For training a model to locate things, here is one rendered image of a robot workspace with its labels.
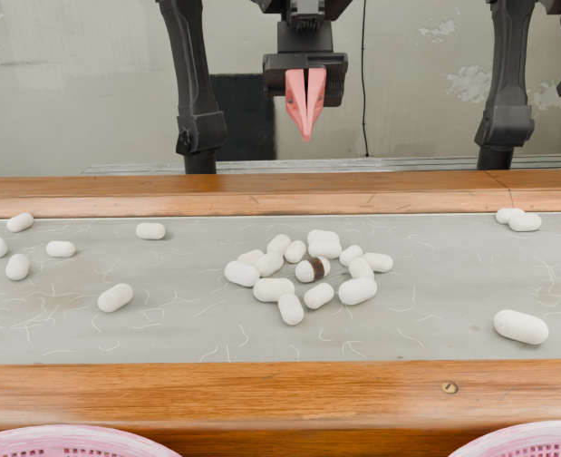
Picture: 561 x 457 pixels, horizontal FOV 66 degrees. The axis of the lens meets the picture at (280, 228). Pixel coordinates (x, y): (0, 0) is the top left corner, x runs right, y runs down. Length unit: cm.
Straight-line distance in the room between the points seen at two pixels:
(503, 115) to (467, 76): 175
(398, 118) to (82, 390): 239
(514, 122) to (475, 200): 32
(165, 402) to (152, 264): 23
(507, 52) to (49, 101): 228
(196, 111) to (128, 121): 178
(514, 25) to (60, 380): 90
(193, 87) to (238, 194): 29
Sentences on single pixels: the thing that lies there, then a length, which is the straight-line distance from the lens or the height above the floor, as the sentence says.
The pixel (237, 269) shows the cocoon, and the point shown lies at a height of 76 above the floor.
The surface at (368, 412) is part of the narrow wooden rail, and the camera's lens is 28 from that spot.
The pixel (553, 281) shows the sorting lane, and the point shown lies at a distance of 50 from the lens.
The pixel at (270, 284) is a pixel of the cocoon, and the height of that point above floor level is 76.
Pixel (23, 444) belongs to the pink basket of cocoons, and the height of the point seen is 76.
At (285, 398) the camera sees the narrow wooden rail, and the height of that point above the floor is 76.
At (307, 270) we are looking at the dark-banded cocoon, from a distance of 42.
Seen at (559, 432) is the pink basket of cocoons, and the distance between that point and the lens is 30.
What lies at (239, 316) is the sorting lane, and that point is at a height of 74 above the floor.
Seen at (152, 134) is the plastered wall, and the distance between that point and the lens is 257.
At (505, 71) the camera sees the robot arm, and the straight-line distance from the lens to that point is 95.
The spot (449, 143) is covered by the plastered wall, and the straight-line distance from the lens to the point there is 271.
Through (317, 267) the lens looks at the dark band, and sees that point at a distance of 42.
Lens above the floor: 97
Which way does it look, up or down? 25 degrees down
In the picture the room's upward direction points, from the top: 1 degrees counter-clockwise
